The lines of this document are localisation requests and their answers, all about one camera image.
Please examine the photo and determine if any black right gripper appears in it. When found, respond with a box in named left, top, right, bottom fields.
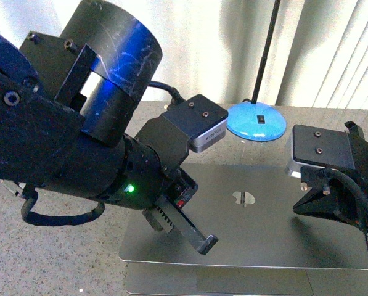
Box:
left=293, top=121, right=368, bottom=251

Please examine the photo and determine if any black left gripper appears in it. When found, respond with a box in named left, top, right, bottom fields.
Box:
left=121, top=117, right=218, bottom=255

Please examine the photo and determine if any grey laptop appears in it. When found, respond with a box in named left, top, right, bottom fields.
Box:
left=120, top=164, right=368, bottom=295

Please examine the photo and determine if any blue desk lamp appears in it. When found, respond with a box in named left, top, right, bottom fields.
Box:
left=227, top=1, right=287, bottom=142

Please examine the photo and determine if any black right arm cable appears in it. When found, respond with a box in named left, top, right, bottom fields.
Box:
left=319, top=168, right=368, bottom=231

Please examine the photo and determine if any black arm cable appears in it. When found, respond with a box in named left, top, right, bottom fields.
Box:
left=20, top=184, right=106, bottom=227
left=319, top=168, right=368, bottom=231

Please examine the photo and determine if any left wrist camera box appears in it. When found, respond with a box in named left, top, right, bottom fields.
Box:
left=162, top=94, right=228, bottom=153

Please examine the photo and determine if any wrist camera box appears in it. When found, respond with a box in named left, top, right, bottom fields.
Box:
left=162, top=94, right=228, bottom=153
left=285, top=125, right=354, bottom=178

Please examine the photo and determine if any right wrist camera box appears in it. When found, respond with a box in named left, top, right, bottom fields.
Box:
left=285, top=125, right=354, bottom=178

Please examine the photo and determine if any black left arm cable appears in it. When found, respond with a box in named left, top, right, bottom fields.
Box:
left=20, top=184, right=106, bottom=227

